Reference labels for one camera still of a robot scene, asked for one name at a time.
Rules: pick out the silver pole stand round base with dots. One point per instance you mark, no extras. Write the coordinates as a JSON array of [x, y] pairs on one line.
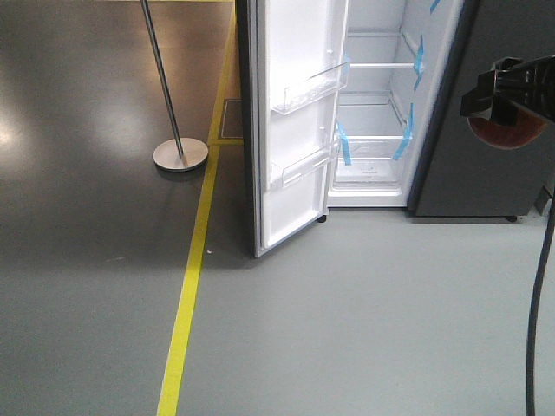
[[178, 154]]

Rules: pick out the grey fridge with door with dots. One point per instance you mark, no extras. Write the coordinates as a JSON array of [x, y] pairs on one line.
[[398, 53]]

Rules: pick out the clear fridge crisper drawer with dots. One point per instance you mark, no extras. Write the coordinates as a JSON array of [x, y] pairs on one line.
[[372, 164]]

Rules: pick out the clear door bin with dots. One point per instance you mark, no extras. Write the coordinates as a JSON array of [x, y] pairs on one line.
[[302, 93], [287, 173]]

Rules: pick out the yellow floor tape line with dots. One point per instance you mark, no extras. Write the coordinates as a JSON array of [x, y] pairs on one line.
[[176, 357]]

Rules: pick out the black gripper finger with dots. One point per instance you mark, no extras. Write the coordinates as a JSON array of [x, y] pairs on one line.
[[512, 86]]

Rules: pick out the dark grey cabinet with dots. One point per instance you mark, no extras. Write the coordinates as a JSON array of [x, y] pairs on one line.
[[459, 175]]

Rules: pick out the red yellow apple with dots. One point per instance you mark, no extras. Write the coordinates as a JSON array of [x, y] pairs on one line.
[[527, 128]]

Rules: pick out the clear upper door bin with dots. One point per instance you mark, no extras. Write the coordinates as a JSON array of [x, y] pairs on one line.
[[302, 93]]

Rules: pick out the clear middle door bin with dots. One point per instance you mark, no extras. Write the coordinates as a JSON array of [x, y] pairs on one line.
[[287, 173]]

